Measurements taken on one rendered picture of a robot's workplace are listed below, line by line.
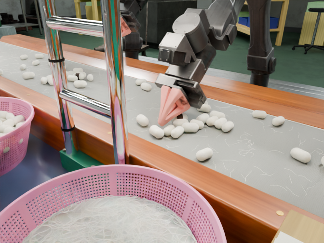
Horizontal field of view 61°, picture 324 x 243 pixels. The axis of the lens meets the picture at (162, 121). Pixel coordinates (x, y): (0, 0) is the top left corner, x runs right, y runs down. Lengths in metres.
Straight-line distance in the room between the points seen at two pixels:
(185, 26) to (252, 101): 0.27
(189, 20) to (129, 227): 0.39
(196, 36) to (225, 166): 0.25
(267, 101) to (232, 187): 0.35
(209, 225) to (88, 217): 0.16
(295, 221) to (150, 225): 0.18
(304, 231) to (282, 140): 0.27
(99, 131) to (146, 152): 0.12
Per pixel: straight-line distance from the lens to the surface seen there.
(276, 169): 0.49
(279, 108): 0.69
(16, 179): 0.61
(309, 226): 0.36
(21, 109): 0.73
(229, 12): 0.66
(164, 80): 0.58
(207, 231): 0.36
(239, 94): 0.73
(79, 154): 0.57
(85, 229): 0.39
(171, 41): 0.53
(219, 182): 0.40
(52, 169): 0.61
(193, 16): 0.57
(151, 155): 0.45
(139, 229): 0.37
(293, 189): 0.46
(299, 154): 0.52
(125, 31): 0.98
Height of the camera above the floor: 1.01
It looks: 26 degrees down
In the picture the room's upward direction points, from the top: straight up
